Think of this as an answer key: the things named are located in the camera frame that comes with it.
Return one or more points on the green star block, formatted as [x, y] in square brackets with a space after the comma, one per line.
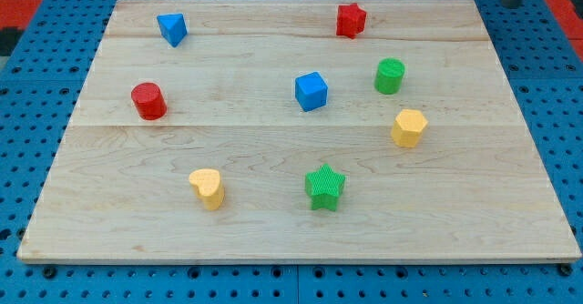
[324, 187]

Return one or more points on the red star block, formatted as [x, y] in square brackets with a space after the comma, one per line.
[350, 20]

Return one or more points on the blue cube block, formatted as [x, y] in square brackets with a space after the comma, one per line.
[311, 91]

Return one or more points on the light wooden board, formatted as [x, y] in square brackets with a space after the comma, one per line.
[473, 191]

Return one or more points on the yellow heart block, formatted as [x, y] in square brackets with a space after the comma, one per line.
[208, 187]

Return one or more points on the green cylinder block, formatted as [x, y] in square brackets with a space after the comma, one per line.
[389, 76]

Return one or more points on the yellow hexagon block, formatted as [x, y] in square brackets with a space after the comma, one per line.
[408, 128]

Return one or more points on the red cylinder block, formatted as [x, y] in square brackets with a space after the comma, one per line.
[149, 101]

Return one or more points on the blue triangle block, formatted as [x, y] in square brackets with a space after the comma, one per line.
[172, 28]

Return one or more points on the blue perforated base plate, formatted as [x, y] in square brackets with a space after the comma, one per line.
[39, 87]

